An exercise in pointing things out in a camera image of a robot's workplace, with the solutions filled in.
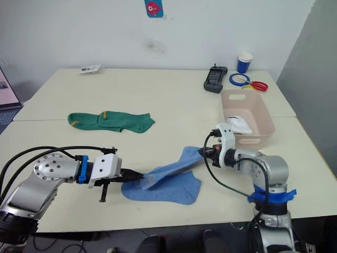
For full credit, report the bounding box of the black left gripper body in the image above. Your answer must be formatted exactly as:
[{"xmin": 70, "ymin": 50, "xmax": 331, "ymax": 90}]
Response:
[{"xmin": 90, "ymin": 168, "xmax": 127, "ymax": 203}]

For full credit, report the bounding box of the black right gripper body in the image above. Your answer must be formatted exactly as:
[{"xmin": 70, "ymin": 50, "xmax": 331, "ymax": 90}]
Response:
[{"xmin": 204, "ymin": 143, "xmax": 222, "ymax": 167}]

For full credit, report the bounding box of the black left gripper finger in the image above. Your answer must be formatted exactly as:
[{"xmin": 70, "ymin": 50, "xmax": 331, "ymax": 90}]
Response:
[
  {"xmin": 123, "ymin": 169, "xmax": 145, "ymax": 179},
  {"xmin": 112, "ymin": 177, "xmax": 144, "ymax": 184}
]

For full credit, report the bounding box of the light blue sock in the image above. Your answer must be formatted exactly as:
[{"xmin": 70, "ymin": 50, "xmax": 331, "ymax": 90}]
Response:
[
  {"xmin": 121, "ymin": 170, "xmax": 202, "ymax": 206},
  {"xmin": 141, "ymin": 146, "xmax": 205, "ymax": 191}
]

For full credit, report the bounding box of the white sock pair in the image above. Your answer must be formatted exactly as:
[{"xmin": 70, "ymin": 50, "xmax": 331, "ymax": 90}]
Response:
[{"xmin": 226, "ymin": 115, "xmax": 253, "ymax": 135}]

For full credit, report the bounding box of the pink plastic container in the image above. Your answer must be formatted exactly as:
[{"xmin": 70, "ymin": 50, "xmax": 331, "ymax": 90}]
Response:
[{"xmin": 220, "ymin": 89, "xmax": 276, "ymax": 150}]

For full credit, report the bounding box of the blue left wrist clamp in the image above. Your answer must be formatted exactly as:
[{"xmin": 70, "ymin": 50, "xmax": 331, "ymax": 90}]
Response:
[{"xmin": 77, "ymin": 155, "xmax": 89, "ymax": 184}]

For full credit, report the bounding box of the green sock with yellow stripe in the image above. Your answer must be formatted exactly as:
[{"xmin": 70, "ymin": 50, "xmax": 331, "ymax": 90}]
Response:
[
  {"xmin": 67, "ymin": 112, "xmax": 106, "ymax": 131},
  {"xmin": 96, "ymin": 111, "xmax": 156, "ymax": 134}
]

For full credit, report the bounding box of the dark rounded shape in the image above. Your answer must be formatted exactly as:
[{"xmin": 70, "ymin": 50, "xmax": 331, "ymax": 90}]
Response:
[
  {"xmin": 202, "ymin": 229, "xmax": 222, "ymax": 253},
  {"xmin": 133, "ymin": 235, "xmax": 162, "ymax": 253}
]

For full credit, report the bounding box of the black handheld controller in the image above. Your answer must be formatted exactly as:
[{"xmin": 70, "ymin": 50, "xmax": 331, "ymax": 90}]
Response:
[{"xmin": 203, "ymin": 63, "xmax": 229, "ymax": 94}]

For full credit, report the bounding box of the blue paper cup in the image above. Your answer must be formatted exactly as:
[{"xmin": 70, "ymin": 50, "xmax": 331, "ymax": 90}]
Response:
[{"xmin": 236, "ymin": 51, "xmax": 254, "ymax": 74}]

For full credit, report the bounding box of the clear plastic packet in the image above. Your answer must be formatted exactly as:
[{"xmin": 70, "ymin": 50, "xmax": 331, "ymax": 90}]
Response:
[{"xmin": 79, "ymin": 63, "xmax": 102, "ymax": 76}]

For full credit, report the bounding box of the grey partition panel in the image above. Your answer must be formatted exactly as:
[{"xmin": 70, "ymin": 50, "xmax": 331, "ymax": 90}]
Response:
[{"xmin": 275, "ymin": 0, "xmax": 337, "ymax": 183}]

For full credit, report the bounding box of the laptop computer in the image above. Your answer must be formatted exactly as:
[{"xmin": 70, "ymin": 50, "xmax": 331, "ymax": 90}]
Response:
[{"xmin": 0, "ymin": 66, "xmax": 24, "ymax": 134}]

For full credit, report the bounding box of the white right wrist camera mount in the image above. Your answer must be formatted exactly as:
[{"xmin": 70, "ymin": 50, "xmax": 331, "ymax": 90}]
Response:
[{"xmin": 212, "ymin": 122, "xmax": 236, "ymax": 168}]

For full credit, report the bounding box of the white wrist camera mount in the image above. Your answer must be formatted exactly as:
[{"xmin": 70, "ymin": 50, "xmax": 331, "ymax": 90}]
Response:
[
  {"xmin": 87, "ymin": 154, "xmax": 123, "ymax": 189},
  {"xmin": 212, "ymin": 122, "xmax": 236, "ymax": 168}
]

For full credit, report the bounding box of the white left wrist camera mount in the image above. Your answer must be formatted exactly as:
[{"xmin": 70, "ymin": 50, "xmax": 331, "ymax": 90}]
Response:
[{"xmin": 87, "ymin": 154, "xmax": 123, "ymax": 189}]

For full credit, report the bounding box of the blue tape ring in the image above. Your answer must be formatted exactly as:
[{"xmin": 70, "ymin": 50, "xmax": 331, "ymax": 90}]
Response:
[{"xmin": 228, "ymin": 72, "xmax": 252, "ymax": 87}]

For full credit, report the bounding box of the yellow ring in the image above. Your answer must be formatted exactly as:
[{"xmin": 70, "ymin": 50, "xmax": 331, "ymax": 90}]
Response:
[{"xmin": 241, "ymin": 83, "xmax": 264, "ymax": 92}]

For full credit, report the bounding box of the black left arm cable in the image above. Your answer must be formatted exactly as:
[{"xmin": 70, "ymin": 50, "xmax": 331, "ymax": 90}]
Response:
[{"xmin": 0, "ymin": 145, "xmax": 118, "ymax": 203}]

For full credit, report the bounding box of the red ring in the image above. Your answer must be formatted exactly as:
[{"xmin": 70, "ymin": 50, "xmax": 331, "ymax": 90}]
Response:
[{"xmin": 250, "ymin": 81, "xmax": 270, "ymax": 92}]

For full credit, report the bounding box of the blue fish wall sticker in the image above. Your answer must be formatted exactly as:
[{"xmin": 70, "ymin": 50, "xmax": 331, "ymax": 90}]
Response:
[{"xmin": 144, "ymin": 0, "xmax": 165, "ymax": 19}]

